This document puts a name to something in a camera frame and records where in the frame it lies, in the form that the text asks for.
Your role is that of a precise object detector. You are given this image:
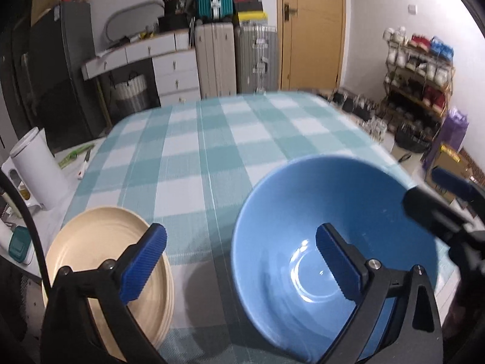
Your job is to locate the silver suitcase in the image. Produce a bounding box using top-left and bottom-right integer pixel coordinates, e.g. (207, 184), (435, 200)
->
(234, 25), (279, 94)

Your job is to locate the oval mirror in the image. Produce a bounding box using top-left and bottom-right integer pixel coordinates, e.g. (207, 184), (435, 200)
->
(104, 0), (164, 43)

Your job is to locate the white trash bin black bag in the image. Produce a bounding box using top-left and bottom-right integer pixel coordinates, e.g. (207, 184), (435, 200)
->
(395, 123), (432, 154)

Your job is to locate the small teal box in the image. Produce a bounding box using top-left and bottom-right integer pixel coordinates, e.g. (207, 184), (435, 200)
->
(8, 226), (34, 265)

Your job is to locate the cardboard box with cat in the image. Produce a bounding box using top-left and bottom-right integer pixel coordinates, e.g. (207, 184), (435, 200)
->
(425, 143), (473, 204)

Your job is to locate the white electric kettle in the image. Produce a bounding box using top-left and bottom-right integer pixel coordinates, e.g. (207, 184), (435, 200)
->
(2, 127), (69, 211)

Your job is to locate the purple bag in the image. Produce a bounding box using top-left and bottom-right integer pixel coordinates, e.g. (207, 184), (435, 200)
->
(423, 108), (470, 170)

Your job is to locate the woven laundry basket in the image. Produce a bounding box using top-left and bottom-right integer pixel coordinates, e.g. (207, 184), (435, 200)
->
(111, 72), (150, 116)

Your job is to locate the wooden door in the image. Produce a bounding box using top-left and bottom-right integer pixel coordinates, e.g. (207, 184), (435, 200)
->
(277, 0), (346, 90)

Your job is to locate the black cable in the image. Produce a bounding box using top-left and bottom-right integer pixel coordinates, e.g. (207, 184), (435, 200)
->
(0, 170), (52, 293)

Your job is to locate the stack of shoe boxes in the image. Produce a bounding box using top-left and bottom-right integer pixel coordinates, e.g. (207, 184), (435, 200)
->
(232, 0), (268, 26)

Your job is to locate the large blue bowl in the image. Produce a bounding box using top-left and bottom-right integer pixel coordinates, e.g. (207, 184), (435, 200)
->
(231, 155), (439, 363)

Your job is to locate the beige suitcase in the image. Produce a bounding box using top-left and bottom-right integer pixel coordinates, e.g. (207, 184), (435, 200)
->
(195, 22), (237, 99)

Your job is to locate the checkered teal tablecloth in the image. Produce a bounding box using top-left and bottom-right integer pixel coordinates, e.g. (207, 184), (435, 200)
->
(60, 90), (461, 364)

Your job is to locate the white drawer desk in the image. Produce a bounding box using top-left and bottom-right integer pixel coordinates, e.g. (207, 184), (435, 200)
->
(81, 30), (201, 118)

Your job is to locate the shoe rack with shoes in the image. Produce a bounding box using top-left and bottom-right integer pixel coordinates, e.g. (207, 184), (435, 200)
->
(382, 26), (455, 120)

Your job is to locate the green packet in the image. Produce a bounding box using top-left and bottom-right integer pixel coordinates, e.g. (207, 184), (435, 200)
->
(58, 144), (95, 169)

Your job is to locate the cream plate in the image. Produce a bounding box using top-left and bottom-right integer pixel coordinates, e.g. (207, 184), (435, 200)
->
(40, 206), (174, 363)

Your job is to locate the black refrigerator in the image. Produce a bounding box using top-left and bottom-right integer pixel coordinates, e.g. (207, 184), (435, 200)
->
(27, 2), (106, 152)

